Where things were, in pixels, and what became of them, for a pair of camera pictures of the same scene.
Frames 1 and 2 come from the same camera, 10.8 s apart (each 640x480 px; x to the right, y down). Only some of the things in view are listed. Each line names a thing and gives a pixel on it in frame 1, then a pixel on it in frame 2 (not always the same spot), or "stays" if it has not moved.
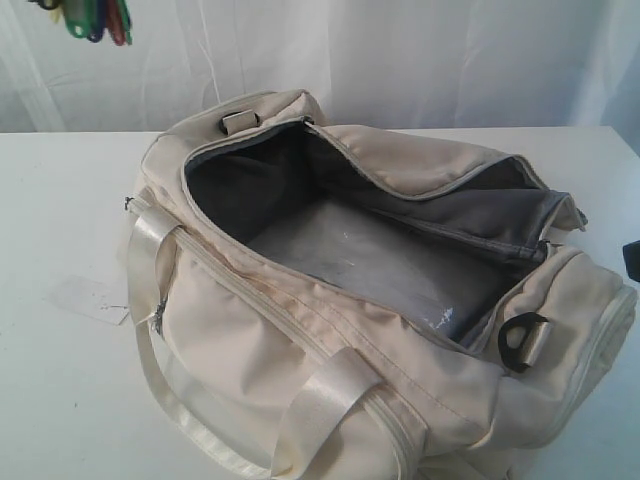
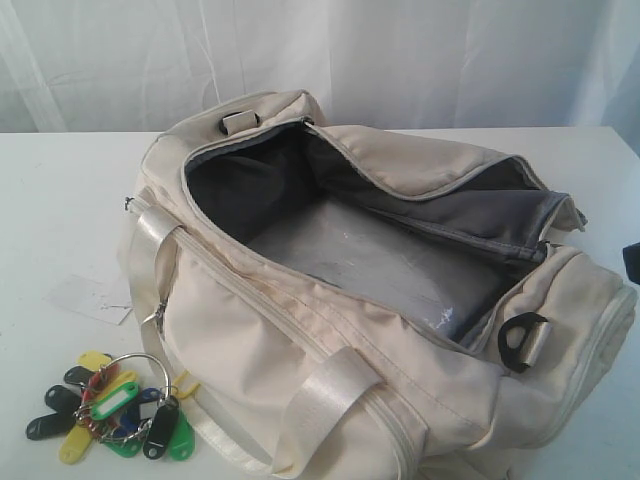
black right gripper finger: (631, 253) stays
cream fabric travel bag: (322, 301) stays
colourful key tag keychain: (90, 18) to (128, 404)
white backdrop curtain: (390, 64) stays
